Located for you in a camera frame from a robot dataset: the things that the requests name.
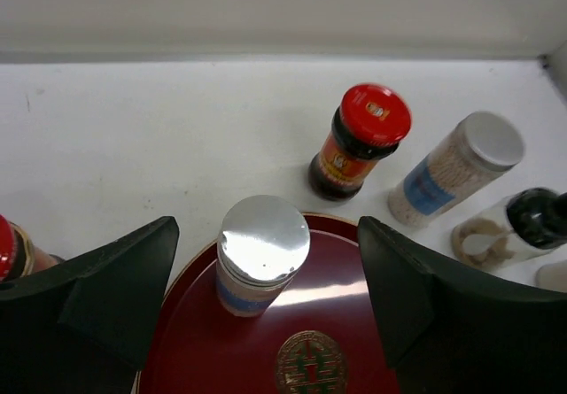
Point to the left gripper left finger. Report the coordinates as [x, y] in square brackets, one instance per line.
[86, 324]

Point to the red round tray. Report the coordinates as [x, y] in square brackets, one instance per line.
[318, 336]

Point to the black cap grinder bottle right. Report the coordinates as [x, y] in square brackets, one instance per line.
[552, 276]

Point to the black cap grinder bottle left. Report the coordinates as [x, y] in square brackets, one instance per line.
[530, 224]

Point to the silver lid blue label jar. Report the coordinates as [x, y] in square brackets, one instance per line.
[262, 244]

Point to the black cap grinder bottle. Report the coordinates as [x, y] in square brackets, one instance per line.
[530, 224]
[552, 276]

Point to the red lid sauce jar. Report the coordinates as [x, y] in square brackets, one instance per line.
[19, 256]
[368, 126]

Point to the white lid spice jar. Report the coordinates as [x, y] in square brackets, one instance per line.
[480, 149]

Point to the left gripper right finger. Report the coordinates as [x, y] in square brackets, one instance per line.
[449, 328]

